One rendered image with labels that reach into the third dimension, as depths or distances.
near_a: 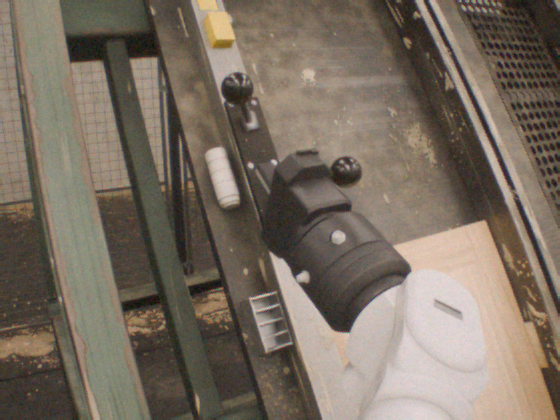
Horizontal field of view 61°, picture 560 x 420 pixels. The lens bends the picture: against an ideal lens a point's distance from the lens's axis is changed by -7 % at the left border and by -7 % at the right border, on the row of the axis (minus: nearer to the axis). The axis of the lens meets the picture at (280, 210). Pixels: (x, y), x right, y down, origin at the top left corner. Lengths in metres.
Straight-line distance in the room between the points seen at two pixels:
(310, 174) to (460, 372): 0.24
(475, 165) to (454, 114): 0.10
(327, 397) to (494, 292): 0.37
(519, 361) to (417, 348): 0.57
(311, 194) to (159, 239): 0.29
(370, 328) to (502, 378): 0.48
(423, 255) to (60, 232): 0.51
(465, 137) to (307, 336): 0.47
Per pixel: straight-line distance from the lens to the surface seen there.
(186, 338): 0.67
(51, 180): 0.59
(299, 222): 0.47
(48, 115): 0.63
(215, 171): 0.66
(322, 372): 0.63
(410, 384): 0.33
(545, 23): 1.45
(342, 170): 0.58
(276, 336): 0.65
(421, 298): 0.37
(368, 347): 0.41
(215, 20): 0.75
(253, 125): 0.67
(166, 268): 0.68
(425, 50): 0.98
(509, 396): 0.87
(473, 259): 0.86
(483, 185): 0.90
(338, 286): 0.41
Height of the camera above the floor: 1.57
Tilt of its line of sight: 19 degrees down
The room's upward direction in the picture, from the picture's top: straight up
